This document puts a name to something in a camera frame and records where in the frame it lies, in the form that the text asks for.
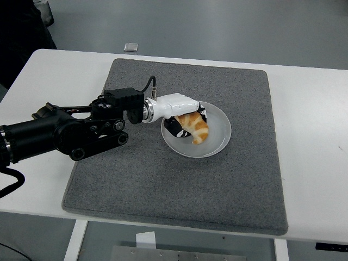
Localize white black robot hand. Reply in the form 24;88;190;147
153;92;209;139

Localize orange croissant bread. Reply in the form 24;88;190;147
175;111;210;145

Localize white round plate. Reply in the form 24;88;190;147
160;100;232;158

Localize grey metal plate with screws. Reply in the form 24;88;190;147
110;245;248;261

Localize grey felt mat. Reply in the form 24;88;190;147
61;58;289;237

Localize grey mesh bin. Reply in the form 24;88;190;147
34;0;54;27

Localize white table leg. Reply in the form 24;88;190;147
273;238;289;261
63;219;89;261

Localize person's legs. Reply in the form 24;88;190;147
0;0;58;89

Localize black table control panel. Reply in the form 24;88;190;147
315;241;348;251

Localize thin black floor cable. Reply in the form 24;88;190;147
0;240;28;261

